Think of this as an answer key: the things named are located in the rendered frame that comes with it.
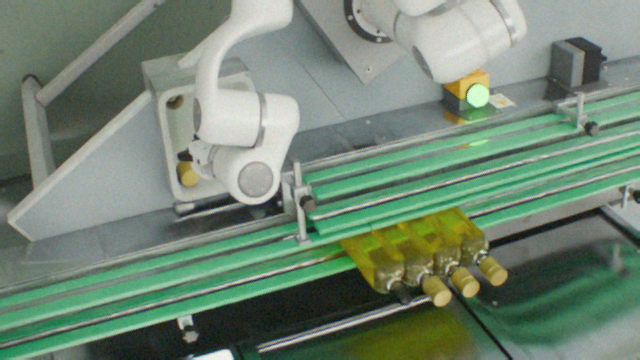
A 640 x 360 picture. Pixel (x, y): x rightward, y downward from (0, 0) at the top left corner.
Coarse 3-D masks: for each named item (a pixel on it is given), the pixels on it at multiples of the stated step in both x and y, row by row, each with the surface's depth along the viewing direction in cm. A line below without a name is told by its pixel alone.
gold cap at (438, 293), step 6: (432, 276) 141; (426, 282) 140; (432, 282) 140; (438, 282) 139; (426, 288) 140; (432, 288) 139; (438, 288) 138; (444, 288) 138; (426, 294) 140; (432, 294) 138; (438, 294) 137; (444, 294) 138; (450, 294) 138; (432, 300) 138; (438, 300) 138; (444, 300) 139
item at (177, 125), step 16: (224, 80) 140; (240, 80) 141; (160, 96) 138; (192, 96) 147; (160, 112) 138; (176, 112) 147; (192, 112) 148; (176, 128) 149; (192, 128) 150; (176, 144) 150; (176, 160) 152; (176, 176) 145; (176, 192) 147; (192, 192) 149; (208, 192) 149
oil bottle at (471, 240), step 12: (432, 216) 156; (444, 216) 154; (456, 216) 154; (444, 228) 152; (456, 228) 150; (468, 228) 150; (456, 240) 148; (468, 240) 147; (480, 240) 147; (468, 252) 146; (468, 264) 147
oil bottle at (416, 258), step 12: (384, 228) 153; (396, 228) 152; (408, 228) 152; (396, 240) 149; (408, 240) 149; (396, 252) 147; (408, 252) 146; (420, 252) 145; (408, 264) 143; (420, 264) 143; (432, 264) 144; (408, 276) 144
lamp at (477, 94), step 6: (474, 84) 161; (480, 84) 161; (468, 90) 161; (474, 90) 160; (480, 90) 160; (486, 90) 160; (468, 96) 161; (474, 96) 160; (480, 96) 160; (486, 96) 161; (474, 102) 161; (480, 102) 161; (486, 102) 162
